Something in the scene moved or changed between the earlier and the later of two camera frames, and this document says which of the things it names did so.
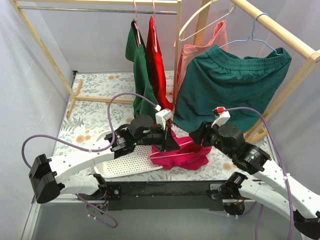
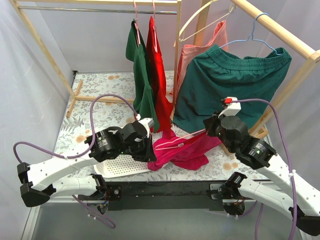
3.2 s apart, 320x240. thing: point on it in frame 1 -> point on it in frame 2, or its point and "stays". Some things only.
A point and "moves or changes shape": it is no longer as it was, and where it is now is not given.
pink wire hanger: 150,157 moves or changes shape
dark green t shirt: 136,51 stays
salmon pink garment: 187,52 stays
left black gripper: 164,137 -> 149,150
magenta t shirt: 191,156 stays
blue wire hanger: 252,35 stays
